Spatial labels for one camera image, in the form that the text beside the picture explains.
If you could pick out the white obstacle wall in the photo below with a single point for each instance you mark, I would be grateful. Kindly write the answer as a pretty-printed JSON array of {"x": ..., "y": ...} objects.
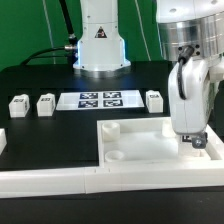
[
  {"x": 95, "y": 179},
  {"x": 3, "y": 141}
]

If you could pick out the white square tabletop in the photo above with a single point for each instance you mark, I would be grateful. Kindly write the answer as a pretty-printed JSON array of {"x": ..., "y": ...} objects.
[{"x": 147, "y": 140}]

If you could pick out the white obstacle left wall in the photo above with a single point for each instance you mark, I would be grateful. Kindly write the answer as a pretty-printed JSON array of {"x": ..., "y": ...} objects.
[{"x": 3, "y": 141}]

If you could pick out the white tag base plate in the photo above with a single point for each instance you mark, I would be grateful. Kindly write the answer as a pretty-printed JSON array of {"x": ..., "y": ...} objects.
[{"x": 99, "y": 100}]

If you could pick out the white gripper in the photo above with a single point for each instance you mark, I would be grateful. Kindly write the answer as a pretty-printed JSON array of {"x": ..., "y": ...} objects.
[{"x": 200, "y": 79}]

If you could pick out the white obstacle front wall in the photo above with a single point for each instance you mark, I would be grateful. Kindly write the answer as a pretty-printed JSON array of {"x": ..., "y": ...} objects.
[{"x": 95, "y": 179}]

